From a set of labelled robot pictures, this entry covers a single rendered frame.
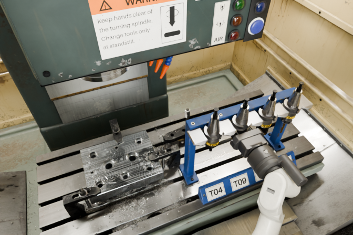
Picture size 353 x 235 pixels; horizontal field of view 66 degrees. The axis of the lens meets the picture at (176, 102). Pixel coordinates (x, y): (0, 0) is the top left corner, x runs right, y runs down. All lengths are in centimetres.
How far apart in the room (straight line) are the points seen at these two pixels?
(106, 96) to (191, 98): 75
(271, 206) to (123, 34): 62
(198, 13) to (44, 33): 25
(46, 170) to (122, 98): 48
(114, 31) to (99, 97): 95
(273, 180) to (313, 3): 90
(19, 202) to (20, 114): 58
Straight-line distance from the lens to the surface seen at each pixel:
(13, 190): 166
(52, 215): 121
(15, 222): 157
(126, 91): 140
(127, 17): 46
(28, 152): 187
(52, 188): 127
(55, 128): 152
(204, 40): 54
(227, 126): 96
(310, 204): 145
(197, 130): 93
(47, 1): 43
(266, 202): 86
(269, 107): 99
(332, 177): 150
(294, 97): 105
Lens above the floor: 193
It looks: 45 degrees down
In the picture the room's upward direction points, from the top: straight up
